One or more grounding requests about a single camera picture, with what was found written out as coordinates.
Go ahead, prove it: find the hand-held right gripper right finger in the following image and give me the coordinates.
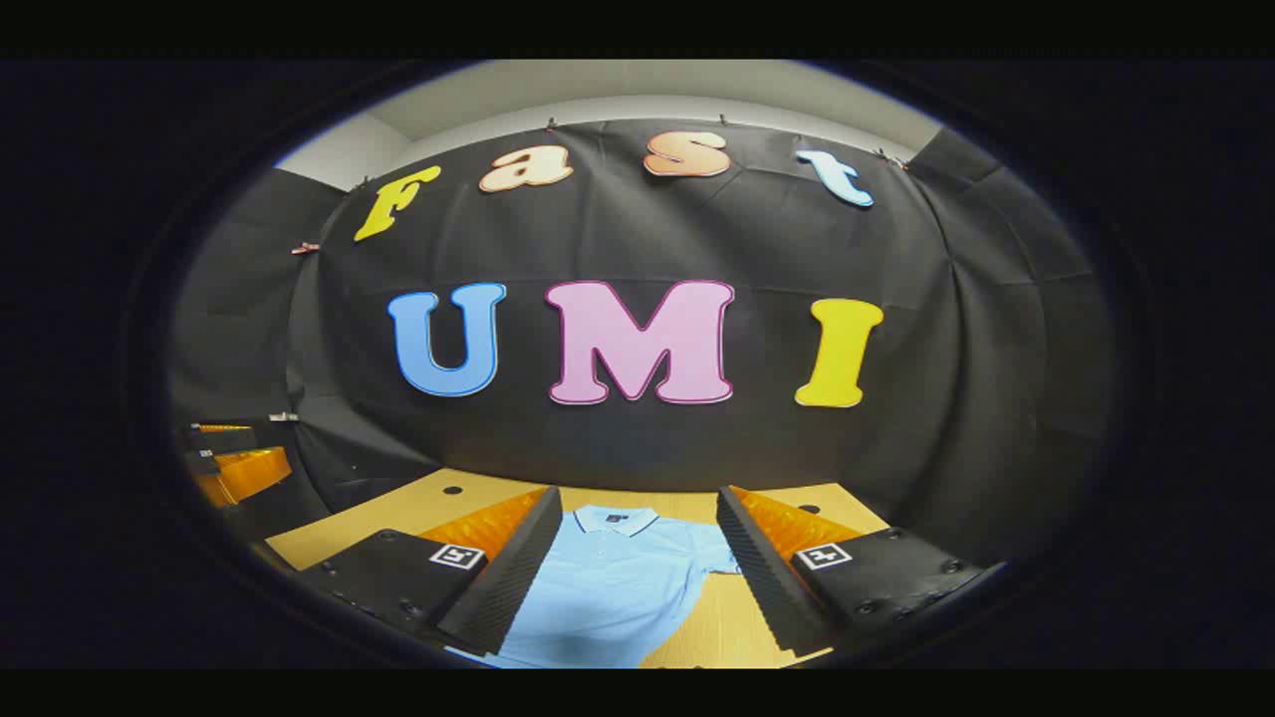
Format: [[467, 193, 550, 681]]
[[716, 485, 1007, 660]]

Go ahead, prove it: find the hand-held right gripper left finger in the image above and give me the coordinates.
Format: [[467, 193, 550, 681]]
[[297, 486, 565, 658]]

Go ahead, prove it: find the black backdrop cloth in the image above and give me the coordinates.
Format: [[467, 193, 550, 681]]
[[167, 118, 1115, 569]]

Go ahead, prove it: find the light blue T-shirt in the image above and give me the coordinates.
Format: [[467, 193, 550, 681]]
[[445, 505, 741, 669]]

